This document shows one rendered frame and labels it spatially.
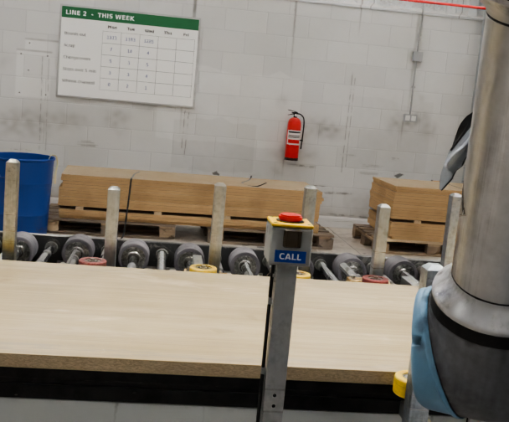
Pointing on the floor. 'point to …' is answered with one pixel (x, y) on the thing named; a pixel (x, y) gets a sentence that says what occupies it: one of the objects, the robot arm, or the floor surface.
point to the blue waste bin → (31, 219)
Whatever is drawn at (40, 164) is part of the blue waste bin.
